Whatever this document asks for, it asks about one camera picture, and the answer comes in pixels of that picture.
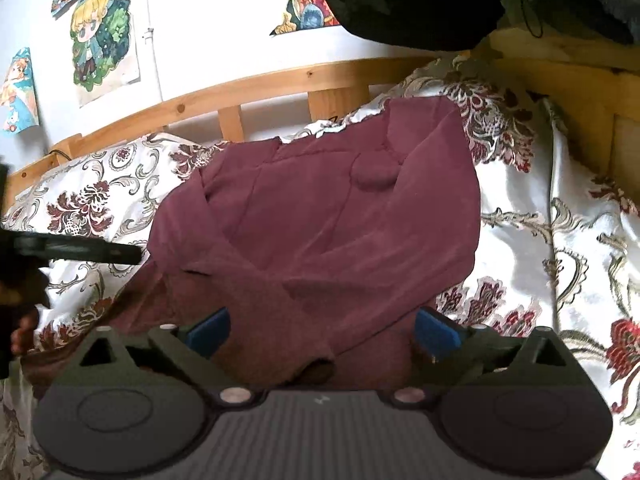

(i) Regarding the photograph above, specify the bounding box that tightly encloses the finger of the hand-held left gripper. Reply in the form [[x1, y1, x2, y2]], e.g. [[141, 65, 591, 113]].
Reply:
[[0, 231, 144, 266]]

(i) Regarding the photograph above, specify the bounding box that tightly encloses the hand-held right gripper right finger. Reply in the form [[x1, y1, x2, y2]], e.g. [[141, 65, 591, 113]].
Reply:
[[389, 307, 592, 407]]

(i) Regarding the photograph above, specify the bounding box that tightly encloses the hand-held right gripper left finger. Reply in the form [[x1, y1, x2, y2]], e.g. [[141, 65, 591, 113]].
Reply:
[[54, 307, 257, 407]]

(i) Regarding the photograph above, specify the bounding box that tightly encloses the maroon fleece garment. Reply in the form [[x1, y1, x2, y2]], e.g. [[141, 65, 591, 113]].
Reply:
[[22, 95, 483, 392]]

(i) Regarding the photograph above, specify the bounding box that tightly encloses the person's left hand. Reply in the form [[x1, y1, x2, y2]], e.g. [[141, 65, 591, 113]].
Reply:
[[10, 309, 40, 357]]

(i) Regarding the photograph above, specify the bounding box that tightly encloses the white floral blanket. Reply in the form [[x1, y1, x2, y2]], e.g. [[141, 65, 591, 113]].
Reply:
[[0, 55, 640, 480]]

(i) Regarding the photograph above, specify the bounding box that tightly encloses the small curled cartoon poster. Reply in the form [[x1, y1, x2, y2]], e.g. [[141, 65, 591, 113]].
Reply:
[[0, 47, 41, 135]]

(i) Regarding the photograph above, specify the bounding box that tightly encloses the blonde cartoon figure poster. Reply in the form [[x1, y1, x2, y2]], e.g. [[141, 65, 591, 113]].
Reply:
[[69, 0, 142, 108]]

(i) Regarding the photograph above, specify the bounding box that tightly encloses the white wall pipe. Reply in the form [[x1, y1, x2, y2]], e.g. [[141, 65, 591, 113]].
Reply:
[[141, 0, 164, 102]]

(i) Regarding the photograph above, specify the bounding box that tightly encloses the wooden bed frame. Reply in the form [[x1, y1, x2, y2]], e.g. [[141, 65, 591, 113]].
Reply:
[[0, 30, 640, 216]]

